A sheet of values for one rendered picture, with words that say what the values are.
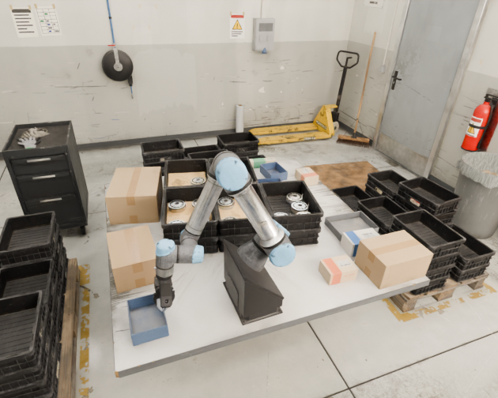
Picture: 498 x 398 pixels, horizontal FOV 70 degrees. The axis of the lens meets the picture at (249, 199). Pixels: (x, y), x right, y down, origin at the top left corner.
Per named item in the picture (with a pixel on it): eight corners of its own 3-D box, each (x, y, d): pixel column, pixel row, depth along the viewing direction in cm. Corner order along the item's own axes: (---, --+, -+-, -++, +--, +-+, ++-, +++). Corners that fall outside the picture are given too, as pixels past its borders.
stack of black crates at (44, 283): (62, 343, 213) (47, 303, 195) (4, 358, 203) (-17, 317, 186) (66, 295, 244) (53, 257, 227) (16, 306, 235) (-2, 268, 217)
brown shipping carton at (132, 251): (111, 256, 198) (106, 233, 189) (151, 246, 205) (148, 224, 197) (117, 293, 174) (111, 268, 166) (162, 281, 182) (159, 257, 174)
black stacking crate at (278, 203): (322, 230, 206) (324, 214, 200) (272, 234, 201) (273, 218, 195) (301, 195, 239) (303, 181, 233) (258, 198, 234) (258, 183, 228)
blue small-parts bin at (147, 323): (169, 336, 152) (167, 324, 149) (133, 346, 148) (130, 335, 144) (161, 302, 168) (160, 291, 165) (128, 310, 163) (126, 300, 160)
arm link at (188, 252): (202, 238, 154) (176, 238, 151) (205, 250, 143) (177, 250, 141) (201, 253, 156) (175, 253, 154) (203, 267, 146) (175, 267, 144)
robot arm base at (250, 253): (264, 276, 166) (278, 261, 164) (241, 260, 159) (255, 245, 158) (255, 258, 179) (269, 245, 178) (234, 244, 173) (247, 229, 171)
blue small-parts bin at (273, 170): (287, 179, 281) (288, 171, 277) (270, 182, 276) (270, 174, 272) (275, 169, 297) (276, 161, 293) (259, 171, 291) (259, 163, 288)
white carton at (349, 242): (350, 257, 203) (352, 245, 198) (340, 244, 213) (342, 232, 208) (380, 252, 208) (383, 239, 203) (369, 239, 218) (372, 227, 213)
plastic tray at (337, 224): (359, 216, 239) (360, 210, 236) (377, 234, 223) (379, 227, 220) (323, 223, 231) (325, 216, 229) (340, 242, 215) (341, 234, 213)
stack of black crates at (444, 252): (446, 287, 262) (467, 239, 239) (413, 297, 253) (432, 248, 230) (408, 253, 294) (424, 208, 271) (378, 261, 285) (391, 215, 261)
